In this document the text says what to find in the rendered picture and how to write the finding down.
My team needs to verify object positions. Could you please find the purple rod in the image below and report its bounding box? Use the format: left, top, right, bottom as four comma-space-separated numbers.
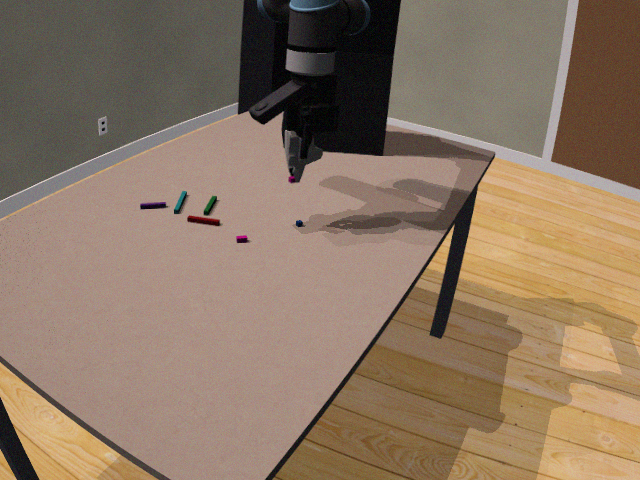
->
140, 202, 166, 209

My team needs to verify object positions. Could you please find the turquoise rod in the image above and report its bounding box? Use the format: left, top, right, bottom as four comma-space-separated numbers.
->
174, 191, 187, 214

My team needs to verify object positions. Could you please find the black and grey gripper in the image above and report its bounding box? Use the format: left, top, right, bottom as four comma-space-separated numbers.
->
282, 72, 339, 183

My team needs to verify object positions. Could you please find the red rod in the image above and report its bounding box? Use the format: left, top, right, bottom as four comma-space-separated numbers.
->
187, 216, 220, 226

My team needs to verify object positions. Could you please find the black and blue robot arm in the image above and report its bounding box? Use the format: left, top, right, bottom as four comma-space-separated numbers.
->
249, 0, 371, 125

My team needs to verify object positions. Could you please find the green rod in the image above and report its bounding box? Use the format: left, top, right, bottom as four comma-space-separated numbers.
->
204, 196, 217, 216

